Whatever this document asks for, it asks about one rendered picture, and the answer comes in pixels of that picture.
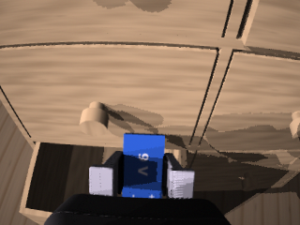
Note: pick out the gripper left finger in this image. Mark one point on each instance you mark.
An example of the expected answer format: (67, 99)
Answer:
(107, 179)

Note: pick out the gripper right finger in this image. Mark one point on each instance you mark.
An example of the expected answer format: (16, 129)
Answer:
(181, 180)

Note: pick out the blue nine-volt battery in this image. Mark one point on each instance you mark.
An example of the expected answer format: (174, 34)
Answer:
(143, 157)

